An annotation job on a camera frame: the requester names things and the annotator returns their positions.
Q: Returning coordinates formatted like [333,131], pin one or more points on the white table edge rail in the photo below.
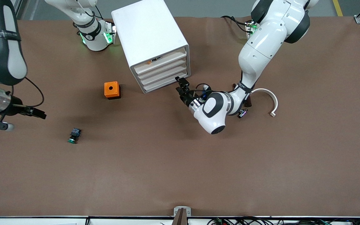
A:
[27,221]

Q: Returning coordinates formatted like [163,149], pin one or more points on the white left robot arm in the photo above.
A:
[261,47]

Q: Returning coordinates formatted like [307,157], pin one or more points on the grey metal bracket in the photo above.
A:
[175,210]

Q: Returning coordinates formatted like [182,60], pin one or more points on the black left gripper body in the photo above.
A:
[187,99]

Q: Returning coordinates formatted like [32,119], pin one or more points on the grey base connector bracket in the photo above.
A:
[109,36]
[248,28]

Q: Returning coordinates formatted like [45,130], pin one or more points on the brown post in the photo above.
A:
[180,218]

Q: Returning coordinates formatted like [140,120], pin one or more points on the green push button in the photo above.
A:
[73,135]

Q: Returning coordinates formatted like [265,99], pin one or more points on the brown terminal block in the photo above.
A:
[248,101]

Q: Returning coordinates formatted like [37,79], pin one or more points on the brown table mat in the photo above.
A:
[180,162]

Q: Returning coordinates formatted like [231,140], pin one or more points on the silver key switch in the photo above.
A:
[243,113]

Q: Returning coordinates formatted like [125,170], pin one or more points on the orange box with hole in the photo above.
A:
[107,92]

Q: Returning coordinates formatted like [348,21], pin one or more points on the white curved plastic arc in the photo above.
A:
[262,90]

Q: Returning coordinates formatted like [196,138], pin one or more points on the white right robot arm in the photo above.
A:
[94,40]

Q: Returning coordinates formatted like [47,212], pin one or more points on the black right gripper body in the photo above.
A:
[16,102]

